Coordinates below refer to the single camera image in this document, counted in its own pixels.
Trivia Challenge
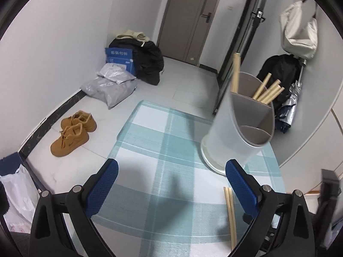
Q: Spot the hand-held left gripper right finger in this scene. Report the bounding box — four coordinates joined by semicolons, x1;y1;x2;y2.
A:
226;159;317;257

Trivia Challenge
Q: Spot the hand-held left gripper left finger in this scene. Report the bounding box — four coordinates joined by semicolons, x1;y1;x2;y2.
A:
28;158;119;257

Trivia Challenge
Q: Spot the wooden chopstick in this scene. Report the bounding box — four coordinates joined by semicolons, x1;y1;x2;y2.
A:
253;72;273;100
231;53;238;93
263;87;285;104
227;187;237;247
234;54;242;93
260;85;279;102
223;187;234;250
267;91;284;105
257;79;281;101

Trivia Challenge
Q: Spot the translucent white utensil holder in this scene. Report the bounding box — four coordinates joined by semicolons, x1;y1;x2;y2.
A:
200;72;276;176

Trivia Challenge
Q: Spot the brown shoe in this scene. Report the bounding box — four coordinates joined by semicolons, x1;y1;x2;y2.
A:
50;123;90;157
61;110;97;133

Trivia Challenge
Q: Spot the teal checked table mat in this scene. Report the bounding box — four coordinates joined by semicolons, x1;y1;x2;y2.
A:
92;100;286;257

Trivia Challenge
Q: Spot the white plastic bag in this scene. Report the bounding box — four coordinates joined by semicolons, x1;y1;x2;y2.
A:
0;164;41;233

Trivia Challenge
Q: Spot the silver folded umbrella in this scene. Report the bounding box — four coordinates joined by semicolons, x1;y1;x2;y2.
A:
275;57;308;134

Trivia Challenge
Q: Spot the dark blue cloth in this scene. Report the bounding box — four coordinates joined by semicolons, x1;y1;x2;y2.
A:
0;152;22;177

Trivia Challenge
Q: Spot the black hanging jacket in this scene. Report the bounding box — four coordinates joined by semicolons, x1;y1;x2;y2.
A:
256;54;302;108

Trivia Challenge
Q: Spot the blue cardboard box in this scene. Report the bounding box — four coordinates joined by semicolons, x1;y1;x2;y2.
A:
104;48;136;77

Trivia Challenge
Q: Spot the black duffel bag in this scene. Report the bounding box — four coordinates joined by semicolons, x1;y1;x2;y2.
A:
108;38;164;86

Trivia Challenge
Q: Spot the beige cloth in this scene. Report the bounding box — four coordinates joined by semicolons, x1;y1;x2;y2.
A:
116;29;150;43

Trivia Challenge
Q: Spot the white hanging bag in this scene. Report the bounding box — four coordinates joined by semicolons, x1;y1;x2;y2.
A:
279;0;319;60

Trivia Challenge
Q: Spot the grey door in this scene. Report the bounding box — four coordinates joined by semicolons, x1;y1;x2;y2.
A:
156;0;224;65

